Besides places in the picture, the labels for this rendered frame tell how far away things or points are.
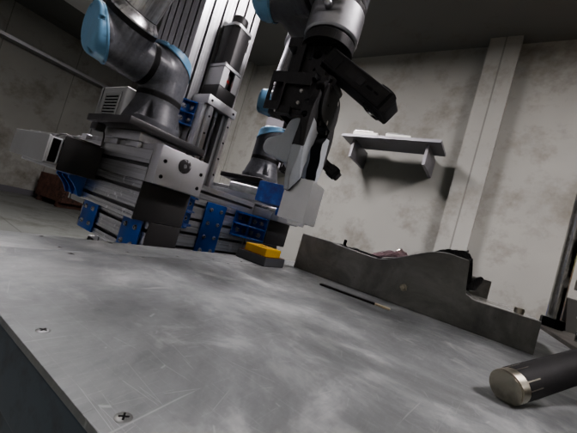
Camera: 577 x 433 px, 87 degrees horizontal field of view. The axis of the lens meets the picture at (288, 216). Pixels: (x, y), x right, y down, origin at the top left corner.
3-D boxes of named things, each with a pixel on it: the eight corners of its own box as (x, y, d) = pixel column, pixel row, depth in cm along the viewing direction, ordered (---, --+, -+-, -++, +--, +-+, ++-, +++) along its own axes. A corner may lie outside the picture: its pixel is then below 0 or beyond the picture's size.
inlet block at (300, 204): (215, 199, 42) (227, 161, 42) (235, 205, 47) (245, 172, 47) (301, 222, 37) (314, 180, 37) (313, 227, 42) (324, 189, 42)
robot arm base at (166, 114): (108, 118, 82) (118, 83, 82) (157, 141, 94) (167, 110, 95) (137, 120, 73) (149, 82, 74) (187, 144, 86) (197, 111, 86)
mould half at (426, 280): (293, 266, 79) (307, 216, 79) (331, 269, 101) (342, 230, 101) (533, 355, 53) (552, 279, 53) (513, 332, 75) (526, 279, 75)
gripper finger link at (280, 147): (254, 182, 40) (280, 124, 42) (295, 192, 37) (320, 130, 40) (245, 171, 37) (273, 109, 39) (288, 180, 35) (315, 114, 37)
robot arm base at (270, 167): (233, 173, 123) (239, 150, 123) (256, 184, 135) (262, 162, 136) (261, 179, 114) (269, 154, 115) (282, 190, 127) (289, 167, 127)
